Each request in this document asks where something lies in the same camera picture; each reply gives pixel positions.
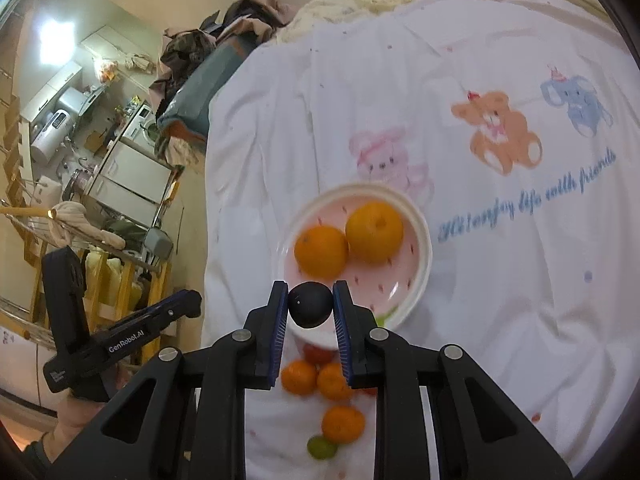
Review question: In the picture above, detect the small mandarin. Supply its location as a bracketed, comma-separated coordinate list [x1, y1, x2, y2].
[317, 362, 355, 402]
[321, 405, 366, 445]
[281, 360, 318, 396]

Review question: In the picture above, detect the small mandarin front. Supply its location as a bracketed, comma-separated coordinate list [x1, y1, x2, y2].
[321, 405, 366, 445]

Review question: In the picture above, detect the dark grape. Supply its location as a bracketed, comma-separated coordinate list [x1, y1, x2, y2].
[288, 282, 334, 330]

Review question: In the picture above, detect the large orange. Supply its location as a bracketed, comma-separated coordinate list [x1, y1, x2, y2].
[345, 202, 405, 266]
[294, 224, 348, 281]

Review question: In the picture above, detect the person's left hand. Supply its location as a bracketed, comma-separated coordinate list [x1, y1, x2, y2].
[42, 394, 105, 463]

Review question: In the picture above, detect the wooden drying rack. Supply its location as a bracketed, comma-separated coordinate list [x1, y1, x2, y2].
[1, 200, 171, 344]

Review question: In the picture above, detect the white kitchen cabinet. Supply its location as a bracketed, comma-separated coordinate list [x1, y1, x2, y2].
[88, 141, 174, 228]

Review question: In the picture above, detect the green grape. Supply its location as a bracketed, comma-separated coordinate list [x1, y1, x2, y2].
[307, 434, 338, 460]

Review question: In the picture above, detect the pink strawberry-pattern plate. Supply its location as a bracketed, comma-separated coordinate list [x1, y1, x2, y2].
[272, 183, 433, 330]

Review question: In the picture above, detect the white washing machine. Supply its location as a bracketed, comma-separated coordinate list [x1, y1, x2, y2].
[120, 102, 160, 158]

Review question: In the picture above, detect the pile of clothes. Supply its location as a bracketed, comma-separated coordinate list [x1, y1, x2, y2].
[149, 0, 297, 166]

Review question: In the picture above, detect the white cartoon-print bedsheet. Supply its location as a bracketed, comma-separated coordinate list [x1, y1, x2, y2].
[202, 0, 639, 474]

